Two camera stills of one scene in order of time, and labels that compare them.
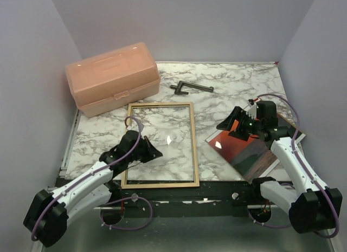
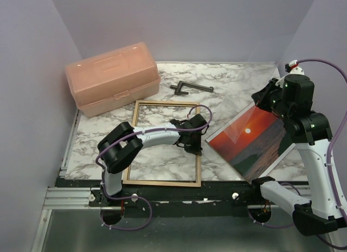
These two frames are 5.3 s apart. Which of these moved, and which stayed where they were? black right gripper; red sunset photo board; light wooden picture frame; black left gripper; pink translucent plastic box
Moved: light wooden picture frame; black right gripper; black left gripper
Stayed: red sunset photo board; pink translucent plastic box
